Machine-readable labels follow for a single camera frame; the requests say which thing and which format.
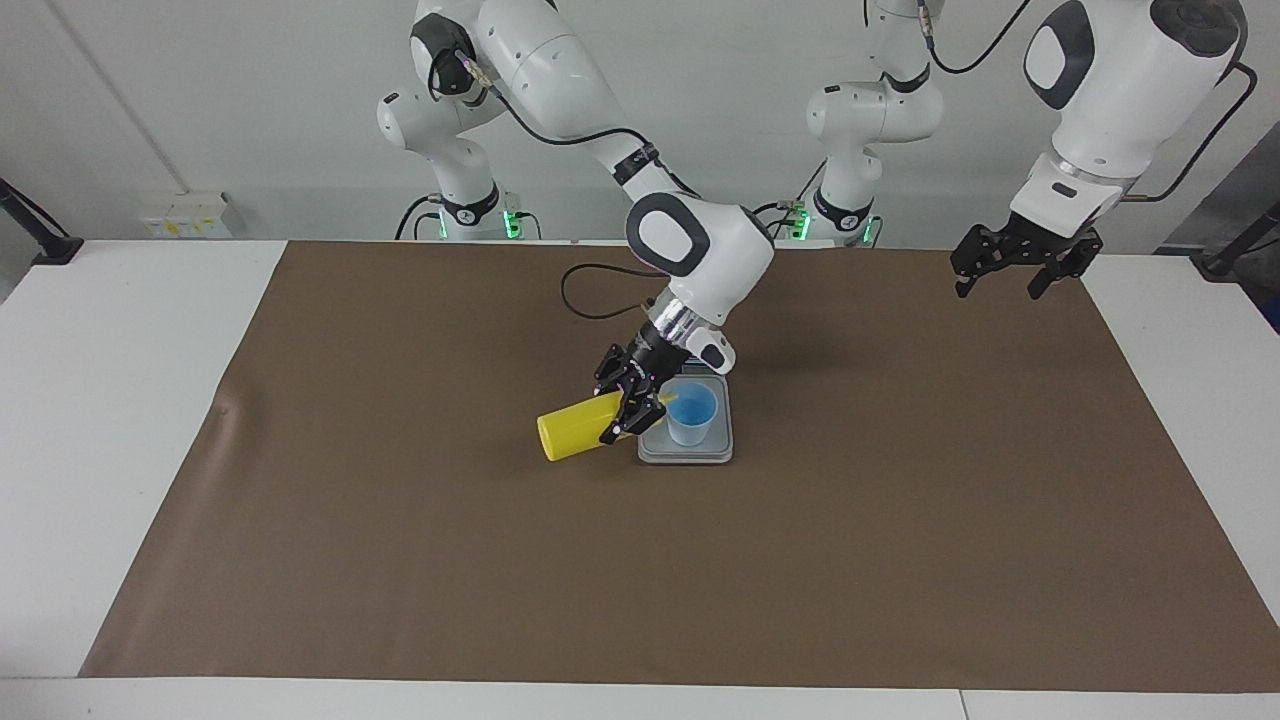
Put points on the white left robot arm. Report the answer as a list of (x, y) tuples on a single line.
[(1120, 90)]

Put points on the black clamp stand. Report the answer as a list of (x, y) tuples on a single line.
[(45, 240), (1240, 245)]

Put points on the brown table mat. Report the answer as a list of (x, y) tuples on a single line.
[(640, 580)]

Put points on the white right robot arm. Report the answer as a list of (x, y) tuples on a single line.
[(700, 250)]

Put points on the silver digital kitchen scale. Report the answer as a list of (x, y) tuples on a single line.
[(725, 430)]

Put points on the yellow squeeze bottle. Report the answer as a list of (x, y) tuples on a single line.
[(570, 430)]

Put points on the light blue plastic cup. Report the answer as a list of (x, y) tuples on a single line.
[(692, 420)]

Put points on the white wall outlet strip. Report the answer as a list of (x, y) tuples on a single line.
[(185, 218)]

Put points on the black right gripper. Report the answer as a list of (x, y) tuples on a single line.
[(655, 358)]

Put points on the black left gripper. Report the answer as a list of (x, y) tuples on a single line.
[(1045, 245)]

